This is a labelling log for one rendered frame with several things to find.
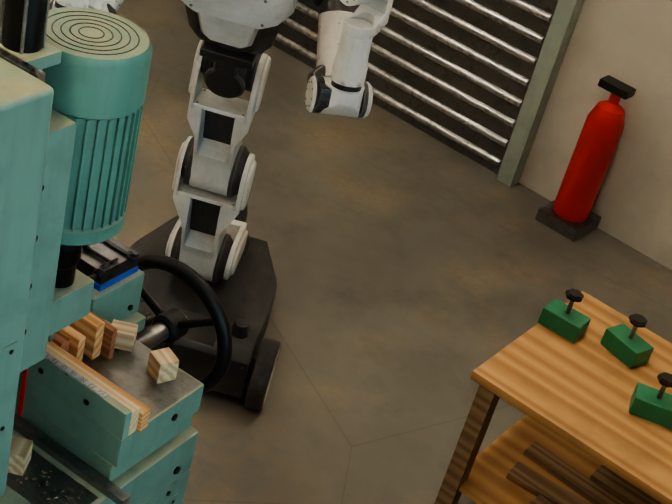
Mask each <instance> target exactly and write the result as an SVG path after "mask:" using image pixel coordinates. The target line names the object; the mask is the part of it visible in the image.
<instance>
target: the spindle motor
mask: <svg viewBox="0 0 672 504"><path fill-rule="evenodd" d="M45 42H47V43H48V44H50V45H52V46H54V47H56V48H57V49H59V50H61V51H62V55H61V63H60V64H57V65H54V66H51V67H48V68H45V69H42V71H43V72H45V83H46V84H48V85H49V86H51V87H52V88H53V90H54V96H53V104H52V109H53V110H55V111H57V112H59V113H60V114H62V115H64V116H65V117H67V118H69V119H70V120H72V121H74V122H76V124H77V127H76V134H75V141H74V149H73V156H72V164H71V171H70V178H69V186H68V193H67V201H66V208H65V215H64V223H63V230H62V238H61V245H73V246H81V245H91V244H96V243H100V242H104V241H106V240H108V239H110V238H112V237H114V236H115V235H117V234H118V233H119V232H120V231H121V229H122V227H123V225H124V222H125V216H126V207H127V202H128V196H129V190H130V183H131V177H132V171H133V165H134V159H135V153H136V147H137V141H138V135H139V129H140V123H141V117H142V111H143V105H144V100H145V95H146V89H147V83H148V77H149V71H150V65H151V59H152V53H153V48H152V44H151V42H150V39H149V37H148V35H147V33H146V32H145V31H144V30H143V29H142V28H141V27H140V26H138V25H137V24H135V23H134V22H132V21H130V20H128V19H126V18H124V17H121V16H119V15H116V14H113V13H110V12H106V11H102V10H97V9H91V8H82V7H63V8H55V9H51V10H49V15H48V24H47V33H46V41H45Z"/></svg>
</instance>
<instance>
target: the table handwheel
mask: <svg viewBox="0 0 672 504"><path fill-rule="evenodd" d="M137 266H138V269H140V270H141V271H144V270H148V269H159V270H163V271H167V272H169V273H172V274H174V275H175V276H177V277H179V278H180V279H181V280H183V281H184V282H185V283H186V284H188V285H189V286H190V287H191V288H192V289H193V290H194V291H195V293H196V294H197V295H198V296H199V298H200V299H201V300H202V302H203V303H204V305H205V307H206V308H207V310H208V312H209V314H210V316H211V317H208V318H201V319H187V317H186V316H185V314H184V313H183V312H182V311H180V310H179V309H177V308H169V309H167V310H165V311H164V310H163V309H162V308H161V307H160V306H159V305H158V303H157V302H156V301H155V300H154V299H153V298H152V297H151V295H150V294H149V293H148V292H147V291H146V289H145V288H144V287H143V286H142V291H141V297H142V299H143V300H144V301H145V302H146V304H147V305H148V306H149V308H150V309H151V310H152V311H153V313H154V314H155V315H156V316H155V317H154V318H153V320H152V326H151V327H149V328H147V329H146V330H144V331H142V332H141V333H139V334H137V336H136V340H137V341H139V342H140V343H142V344H143V345H145V346H146V347H148V348H149V349H152V348H153V347H155V346H156V345H158V344H160V343H161V342H162V343H164V348H167V347H169V348H170V349H171V350H172V351H173V343H174V342H175V341H177V340H178V339H180V338H181V337H183V336H185V335H186V334H187V333H188V330H189V328H196V327H206V326H214V327H215V331H216V336H217V357H216V361H215V364H214V366H213V368H212V370H211V371H210V372H209V373H208V374H207V375H206V376H205V377H203V378H202V379H199V380H198V381H200V382H201V383H203V384H204V388H203V393H206V392H208V391H210V390H212V389H213V388H215V387H216V386H217V385H218V384H219V383H220V382H221V381H222V380H223V378H224V377H225V375H226V373H227V371H228V369H229V366H230V363H231V358H232V335H231V329H230V325H229V321H228V318H227V315H226V313H225V310H224V308H223V306H222V304H221V302H220V300H219V299H218V297H217V295H216V294H215V292H214V291H213V289H212V288H211V287H210V285H209V284H208V283H207V282H206V281H205V280H204V279H203V278H202V277H201V276H200V275H199V274H198V273H197V272H196V271H195V270H193V269H192V268H191V267H189V266H188V265H186V264H185V263H183V262H181V261H179V260H177V259H175V258H172V257H169V256H165V255H160V254H148V255H143V256H139V257H138V263H137ZM203 393H202V394H203Z"/></svg>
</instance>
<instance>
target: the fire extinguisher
mask: <svg viewBox="0 0 672 504"><path fill-rule="evenodd" d="M598 86H599V87H601V88H603V89H605V90H607V91H609V92H611V94H610V97H609V99H608V100H602V101H599V102H598V103H597V104H596V106H595V107H594V108H593V109H592V110H591V111H590V113H589V114H588V115H587V118H586V120H585V123H584V125H583V128H582V131H581V133H580V136H579V139H578V141H577V144H576V146H575V149H574V152H573V154H572V157H571V159H570V162H569V165H568V167H567V170H566V173H565V175H564V178H563V180H562V183H561V186H560V188H559V191H558V193H557V196H556V199H555V200H553V201H552V202H550V203H548V204H546V205H544V206H543V207H541V208H539V209H538V212H537V215H536V217H535V220H537V221H539V222H541V223H542V224H544V225H546V226H547V227H549V228H551V229H553V230H554V231H556V232H558V233H559V234H561V235H563V236H565V237H566V238H568V239H570V240H571V241H573V242H575V241H577V240H578V239H580V238H581V237H583V236H585V235H586V234H588V233H589V232H591V231H593V230H594V229H596V228H597V227H598V225H599V222H600V220H601V217H600V216H599V215H597V214H595V213H593V212H592V211H591V209H592V207H593V204H594V202H595V199H596V197H597V194H598V192H599V189H600V187H601V184H602V182H603V179H604V177H605V175H606V172H607V170H608V167H609V165H610V162H611V160H612V157H613V155H614V152H615V150H616V147H617V145H618V142H619V140H620V137H621V135H622V132H623V130H624V120H625V110H624V109H623V107H622V106H621V105H620V104H619V102H620V99H621V98H622V99H624V100H626V99H628V98H631V97H633V96H634V94H635V92H636V89H635V88H633V87H631V86H629V85H627V84H625V83H623V82H621V81H619V80H618V79H616V78H614V77H612V76H610V75H607V76H605V77H603V78H601V79H600V80H599V83H598Z"/></svg>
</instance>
